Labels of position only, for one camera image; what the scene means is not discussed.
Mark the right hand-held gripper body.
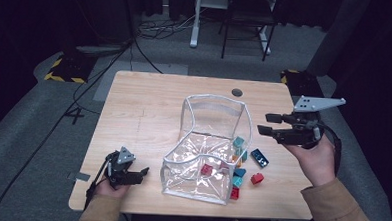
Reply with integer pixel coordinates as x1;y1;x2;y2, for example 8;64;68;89
274;94;347;152

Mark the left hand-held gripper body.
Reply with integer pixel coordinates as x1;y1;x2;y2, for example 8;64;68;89
102;145;138;191

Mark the long dark blue toy block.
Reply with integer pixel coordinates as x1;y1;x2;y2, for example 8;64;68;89
250;148;270;169

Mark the orange toy block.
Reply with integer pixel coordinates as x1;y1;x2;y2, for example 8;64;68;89
231;154;243;169

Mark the clear plastic zipper bag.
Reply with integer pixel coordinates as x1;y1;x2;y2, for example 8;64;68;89
159;92;255;207

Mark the light teal toy block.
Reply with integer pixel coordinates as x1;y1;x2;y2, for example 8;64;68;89
231;175;244;189

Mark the small red toy block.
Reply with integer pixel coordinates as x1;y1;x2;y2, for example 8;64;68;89
199;163;214;177

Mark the person's left hand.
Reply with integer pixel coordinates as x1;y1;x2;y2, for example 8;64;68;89
94;178;131;200

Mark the person's right hand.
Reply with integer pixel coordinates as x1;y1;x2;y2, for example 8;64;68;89
280;132;338;189

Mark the grey tape strip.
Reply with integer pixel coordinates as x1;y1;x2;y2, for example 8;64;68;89
68;171;91;183

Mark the black base with yellow stripes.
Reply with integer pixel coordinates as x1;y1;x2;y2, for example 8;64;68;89
279;68;326;99
43;50;99;85

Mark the black chair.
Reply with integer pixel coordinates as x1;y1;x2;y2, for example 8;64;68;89
216;0;279;63

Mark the grey flat stand base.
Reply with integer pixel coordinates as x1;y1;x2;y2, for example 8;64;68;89
74;42;132;60

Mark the left hand-held gripper cable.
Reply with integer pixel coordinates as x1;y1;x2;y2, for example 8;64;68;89
84;150;115;211

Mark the hand-held gripper cable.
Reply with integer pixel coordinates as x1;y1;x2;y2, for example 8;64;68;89
84;150;115;211
284;121;345;221

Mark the right hand-held gripper cable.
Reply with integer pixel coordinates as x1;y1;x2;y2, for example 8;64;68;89
284;121;345;221

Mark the long black floor cable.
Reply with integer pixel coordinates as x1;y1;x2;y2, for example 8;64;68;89
0;31;136;221

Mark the grey slanted post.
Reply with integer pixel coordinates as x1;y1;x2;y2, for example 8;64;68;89
305;0;372;79

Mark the white desk frame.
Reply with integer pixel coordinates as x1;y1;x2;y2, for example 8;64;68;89
189;0;277;57

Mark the tangle of floor cables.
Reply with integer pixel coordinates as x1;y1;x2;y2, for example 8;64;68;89
135;11;197;43

